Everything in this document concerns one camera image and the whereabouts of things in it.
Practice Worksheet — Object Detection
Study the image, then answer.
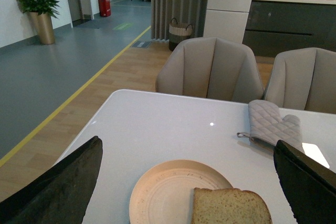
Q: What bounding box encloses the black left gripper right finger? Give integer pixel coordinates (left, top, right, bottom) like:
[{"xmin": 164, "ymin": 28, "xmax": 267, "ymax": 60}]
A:
[{"xmin": 274, "ymin": 140, "xmax": 335, "ymax": 223}]

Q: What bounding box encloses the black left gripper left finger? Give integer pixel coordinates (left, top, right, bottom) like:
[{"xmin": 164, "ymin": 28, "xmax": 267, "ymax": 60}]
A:
[{"xmin": 1, "ymin": 136, "xmax": 103, "ymax": 223}]

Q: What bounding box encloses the slice of toast bread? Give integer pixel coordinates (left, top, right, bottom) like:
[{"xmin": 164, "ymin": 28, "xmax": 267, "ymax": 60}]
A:
[{"xmin": 191, "ymin": 188, "xmax": 272, "ymax": 223}]

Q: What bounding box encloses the grey quilted oven mitt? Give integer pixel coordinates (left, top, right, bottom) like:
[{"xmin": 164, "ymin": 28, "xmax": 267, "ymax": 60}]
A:
[{"xmin": 237, "ymin": 100, "xmax": 304, "ymax": 152}]

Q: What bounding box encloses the beige round plate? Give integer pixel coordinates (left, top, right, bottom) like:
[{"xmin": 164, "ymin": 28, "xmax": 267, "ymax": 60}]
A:
[{"xmin": 129, "ymin": 159, "xmax": 232, "ymax": 223}]

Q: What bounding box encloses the beige chair on right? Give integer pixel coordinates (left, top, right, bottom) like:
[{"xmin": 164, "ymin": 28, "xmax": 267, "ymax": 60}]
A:
[{"xmin": 264, "ymin": 48, "xmax": 335, "ymax": 114}]

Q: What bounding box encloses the beige chair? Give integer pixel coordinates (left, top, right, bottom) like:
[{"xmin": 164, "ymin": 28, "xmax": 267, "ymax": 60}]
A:
[
  {"xmin": 155, "ymin": 37, "xmax": 264, "ymax": 103},
  {"xmin": 264, "ymin": 48, "xmax": 335, "ymax": 114}
]

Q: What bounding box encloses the beige chair on left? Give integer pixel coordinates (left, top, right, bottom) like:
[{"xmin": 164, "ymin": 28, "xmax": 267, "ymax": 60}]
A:
[{"xmin": 155, "ymin": 37, "xmax": 264, "ymax": 103}]

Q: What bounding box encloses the dark grey counter cabinet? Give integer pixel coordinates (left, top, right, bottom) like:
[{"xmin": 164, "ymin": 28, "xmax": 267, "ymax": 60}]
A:
[{"xmin": 243, "ymin": 0, "xmax": 335, "ymax": 57}]

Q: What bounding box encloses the gold plant pot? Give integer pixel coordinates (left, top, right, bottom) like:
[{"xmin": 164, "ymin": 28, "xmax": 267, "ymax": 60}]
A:
[{"xmin": 28, "ymin": 12, "xmax": 55, "ymax": 45}]

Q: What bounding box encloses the red trash bin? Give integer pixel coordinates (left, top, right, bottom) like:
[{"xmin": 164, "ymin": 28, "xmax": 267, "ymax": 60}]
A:
[{"xmin": 98, "ymin": 0, "xmax": 111, "ymax": 17}]

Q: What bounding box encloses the green potted plant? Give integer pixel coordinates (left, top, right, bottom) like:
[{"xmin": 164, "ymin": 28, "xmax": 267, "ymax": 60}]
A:
[{"xmin": 16, "ymin": 0, "xmax": 59, "ymax": 18}]

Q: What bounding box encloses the woven laundry basket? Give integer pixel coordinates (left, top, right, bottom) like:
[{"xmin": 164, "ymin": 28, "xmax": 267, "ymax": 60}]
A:
[{"xmin": 169, "ymin": 18, "xmax": 193, "ymax": 51}]

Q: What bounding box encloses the grey curtain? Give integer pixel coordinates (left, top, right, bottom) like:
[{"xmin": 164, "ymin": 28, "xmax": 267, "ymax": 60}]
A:
[{"xmin": 151, "ymin": 0, "xmax": 207, "ymax": 40}]

